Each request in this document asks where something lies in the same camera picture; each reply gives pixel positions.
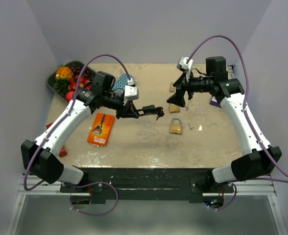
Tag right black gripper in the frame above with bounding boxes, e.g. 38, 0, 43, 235
167, 70, 214, 107

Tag small brass padlock with keys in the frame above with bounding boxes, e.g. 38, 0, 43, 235
169, 83, 175, 93

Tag long shackle brass padlock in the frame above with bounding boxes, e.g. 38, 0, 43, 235
169, 104, 180, 113

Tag black key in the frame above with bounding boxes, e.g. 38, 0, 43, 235
156, 107, 164, 120

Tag short shackle brass padlock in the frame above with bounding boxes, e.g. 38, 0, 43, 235
169, 117, 183, 135

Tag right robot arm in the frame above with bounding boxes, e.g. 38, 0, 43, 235
167, 56, 282, 192

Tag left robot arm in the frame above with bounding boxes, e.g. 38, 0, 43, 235
21, 71, 140, 192

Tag blue zigzag sponge pack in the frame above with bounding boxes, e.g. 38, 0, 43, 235
112, 73, 135, 94

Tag purple white box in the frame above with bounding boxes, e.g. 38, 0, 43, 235
210, 96, 221, 108

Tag orange razor box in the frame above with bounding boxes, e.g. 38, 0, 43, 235
87, 113, 115, 146

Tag small red apples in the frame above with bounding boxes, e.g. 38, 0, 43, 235
68, 75, 91, 91

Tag red apple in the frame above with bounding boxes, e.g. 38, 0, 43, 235
65, 91, 75, 102

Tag dark grape bunch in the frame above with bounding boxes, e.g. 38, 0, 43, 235
71, 66, 95, 82

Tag red small box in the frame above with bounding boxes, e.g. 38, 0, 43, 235
46, 122, 68, 158

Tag orange flower ball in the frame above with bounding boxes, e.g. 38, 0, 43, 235
55, 66, 73, 80

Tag grey fruit tray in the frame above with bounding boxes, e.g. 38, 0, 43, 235
47, 61, 96, 102

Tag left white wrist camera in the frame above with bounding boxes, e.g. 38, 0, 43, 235
124, 76, 140, 104

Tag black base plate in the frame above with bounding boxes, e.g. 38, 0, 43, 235
60, 167, 234, 204

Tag aluminium frame rail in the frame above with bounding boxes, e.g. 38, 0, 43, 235
18, 65, 277, 196

